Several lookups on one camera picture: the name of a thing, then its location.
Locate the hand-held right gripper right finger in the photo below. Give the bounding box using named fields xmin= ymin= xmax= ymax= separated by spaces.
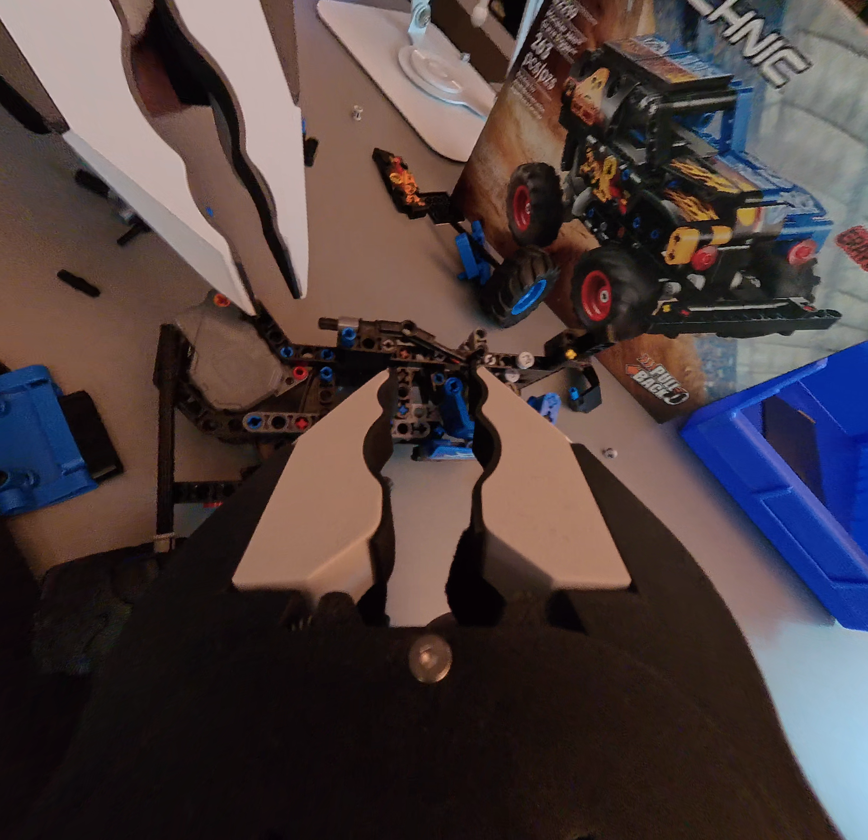
xmin=472 ymin=367 xmax=633 ymax=615

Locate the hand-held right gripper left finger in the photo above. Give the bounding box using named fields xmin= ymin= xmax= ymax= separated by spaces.
xmin=232 ymin=369 xmax=396 ymax=600

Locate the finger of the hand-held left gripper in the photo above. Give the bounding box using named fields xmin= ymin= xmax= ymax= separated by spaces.
xmin=165 ymin=0 xmax=311 ymax=301
xmin=0 ymin=0 xmax=259 ymax=316

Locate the black panel with orange print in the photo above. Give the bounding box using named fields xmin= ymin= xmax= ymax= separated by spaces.
xmin=372 ymin=147 xmax=428 ymax=210

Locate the toy truck chassis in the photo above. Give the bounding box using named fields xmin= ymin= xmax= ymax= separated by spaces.
xmin=152 ymin=291 xmax=604 ymax=462

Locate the grey desk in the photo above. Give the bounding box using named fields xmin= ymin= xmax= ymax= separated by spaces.
xmin=0 ymin=0 xmax=868 ymax=840

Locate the white document stand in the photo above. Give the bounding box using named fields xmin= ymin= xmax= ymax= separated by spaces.
xmin=317 ymin=0 xmax=550 ymax=164

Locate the black arch piece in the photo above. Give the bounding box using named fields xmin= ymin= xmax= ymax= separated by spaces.
xmin=568 ymin=365 xmax=603 ymax=414

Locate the black angled connector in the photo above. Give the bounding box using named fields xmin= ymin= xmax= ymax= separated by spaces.
xmin=115 ymin=206 xmax=151 ymax=247

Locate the black square plate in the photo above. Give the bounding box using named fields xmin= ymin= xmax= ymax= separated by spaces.
xmin=410 ymin=189 xmax=469 ymax=227

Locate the blue storage bin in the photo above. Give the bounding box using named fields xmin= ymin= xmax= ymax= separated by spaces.
xmin=680 ymin=341 xmax=868 ymax=631

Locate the blue body panel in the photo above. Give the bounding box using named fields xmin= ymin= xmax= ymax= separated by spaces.
xmin=0 ymin=364 xmax=124 ymax=515

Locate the toy truck set box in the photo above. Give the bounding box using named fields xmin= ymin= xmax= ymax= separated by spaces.
xmin=451 ymin=0 xmax=868 ymax=424

